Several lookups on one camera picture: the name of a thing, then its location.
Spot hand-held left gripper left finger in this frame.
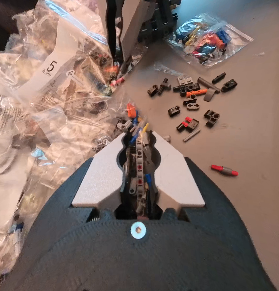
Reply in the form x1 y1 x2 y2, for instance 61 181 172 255
71 132 128 208

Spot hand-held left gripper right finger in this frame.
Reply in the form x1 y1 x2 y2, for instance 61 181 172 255
153 131 206 209

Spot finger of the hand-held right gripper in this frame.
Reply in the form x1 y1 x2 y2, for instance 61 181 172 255
105 0 120 65
118 0 156 67

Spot numbered clear plastic bag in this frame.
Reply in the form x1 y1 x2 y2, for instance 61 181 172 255
17 14 115 100

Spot grey lego chassis assembly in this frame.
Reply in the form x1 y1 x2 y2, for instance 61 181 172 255
139 0 182 41

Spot red grey lego pin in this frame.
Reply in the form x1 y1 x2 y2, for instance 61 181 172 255
210 164 239 176

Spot scattered loose lego pieces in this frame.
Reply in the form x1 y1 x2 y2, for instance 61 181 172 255
147 72 238 142

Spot bluish clear plastic bag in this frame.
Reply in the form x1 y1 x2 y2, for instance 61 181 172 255
12 0 108 46

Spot empty clear plastic bag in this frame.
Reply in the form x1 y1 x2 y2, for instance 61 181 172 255
0 100 92 291

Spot small zip bag colourful parts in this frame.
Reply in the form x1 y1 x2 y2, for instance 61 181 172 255
165 13 254 67

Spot clear bag red black parts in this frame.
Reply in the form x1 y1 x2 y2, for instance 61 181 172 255
0 127 51 173

